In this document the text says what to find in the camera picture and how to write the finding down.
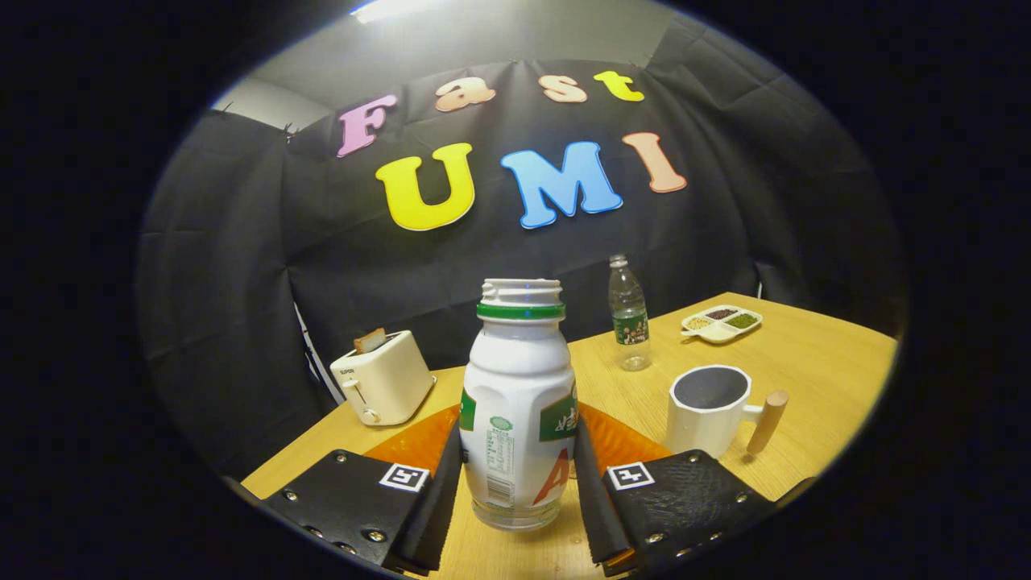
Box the clear plastic water bottle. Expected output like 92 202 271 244
608 255 652 372

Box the white divided dish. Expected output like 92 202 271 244
681 304 764 345

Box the wooden table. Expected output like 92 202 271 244
242 292 899 580

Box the black backdrop cloth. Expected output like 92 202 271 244
135 16 907 476

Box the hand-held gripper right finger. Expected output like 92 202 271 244
573 403 778 577

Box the white cup with wooden handle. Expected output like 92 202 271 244
665 365 790 460

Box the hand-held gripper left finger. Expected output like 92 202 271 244
262 405 465 576

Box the white juice bottle green label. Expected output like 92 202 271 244
459 279 581 531

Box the cream toaster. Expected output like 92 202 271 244
329 330 437 426

